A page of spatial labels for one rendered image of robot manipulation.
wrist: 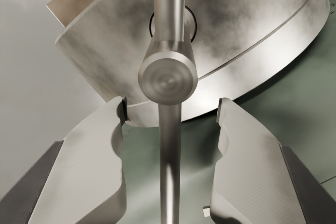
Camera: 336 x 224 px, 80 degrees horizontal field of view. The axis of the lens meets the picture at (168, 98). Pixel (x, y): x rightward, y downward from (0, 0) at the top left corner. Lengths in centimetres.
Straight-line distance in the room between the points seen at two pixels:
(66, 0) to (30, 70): 136
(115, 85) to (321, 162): 21
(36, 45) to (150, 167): 140
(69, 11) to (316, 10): 26
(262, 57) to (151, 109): 11
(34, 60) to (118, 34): 145
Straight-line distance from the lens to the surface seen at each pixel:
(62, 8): 29
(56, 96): 164
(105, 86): 21
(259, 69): 18
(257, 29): 17
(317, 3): 23
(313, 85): 23
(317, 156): 24
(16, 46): 162
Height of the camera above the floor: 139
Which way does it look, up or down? 64 degrees down
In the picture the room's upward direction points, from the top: 166 degrees clockwise
